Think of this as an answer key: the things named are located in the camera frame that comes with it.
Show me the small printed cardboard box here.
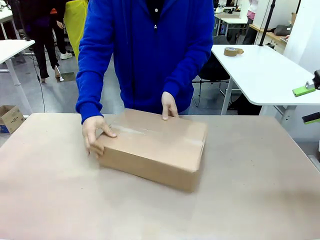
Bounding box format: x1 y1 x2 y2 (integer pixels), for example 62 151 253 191
0 104 26 135

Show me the grey bag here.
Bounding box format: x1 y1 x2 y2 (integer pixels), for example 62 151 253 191
273 24 293 37

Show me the black office chair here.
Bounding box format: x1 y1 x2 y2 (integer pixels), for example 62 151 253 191
191 34 232 108

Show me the brown packing tape roll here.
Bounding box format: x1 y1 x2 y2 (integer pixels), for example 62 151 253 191
223 46 245 57

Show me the wooden desk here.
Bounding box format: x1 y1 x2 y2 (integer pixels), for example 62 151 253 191
249 23 289 47

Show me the person's left hand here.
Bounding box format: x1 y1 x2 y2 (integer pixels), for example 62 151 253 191
160 91 180 121

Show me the person's right forearm blue sleeve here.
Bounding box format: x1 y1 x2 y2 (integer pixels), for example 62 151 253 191
75 63 107 125

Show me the white side table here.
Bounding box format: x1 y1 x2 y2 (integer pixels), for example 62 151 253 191
0 39 36 115

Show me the person in pink top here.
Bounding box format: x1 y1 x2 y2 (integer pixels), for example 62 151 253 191
242 0 259 46

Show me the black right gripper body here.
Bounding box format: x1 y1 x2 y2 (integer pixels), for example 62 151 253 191
312 69 320 90

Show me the person's left forearm blue sleeve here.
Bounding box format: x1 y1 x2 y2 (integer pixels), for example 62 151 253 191
163 47 205 105

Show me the dark floor plate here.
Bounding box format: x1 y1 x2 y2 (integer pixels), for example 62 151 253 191
55 72 77 83

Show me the black tripod pole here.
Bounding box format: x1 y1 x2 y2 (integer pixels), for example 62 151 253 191
258 0 277 48

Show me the brown cardboard box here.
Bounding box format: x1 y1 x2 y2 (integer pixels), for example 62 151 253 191
93 108 209 194

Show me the person in yellow apron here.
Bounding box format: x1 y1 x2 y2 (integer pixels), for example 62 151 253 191
56 0 89 61

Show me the white background desk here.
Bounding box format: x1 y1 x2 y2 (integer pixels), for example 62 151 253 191
214 11 249 37

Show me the person in blue hoodie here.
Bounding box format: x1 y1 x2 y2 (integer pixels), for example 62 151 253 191
75 0 216 125

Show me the large white work table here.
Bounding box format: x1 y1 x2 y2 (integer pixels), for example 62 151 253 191
210 44 320 126

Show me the person's right hand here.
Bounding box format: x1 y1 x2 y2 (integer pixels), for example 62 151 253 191
81 115 118 159

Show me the person in black clothes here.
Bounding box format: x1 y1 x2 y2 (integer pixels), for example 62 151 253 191
14 0 74 84

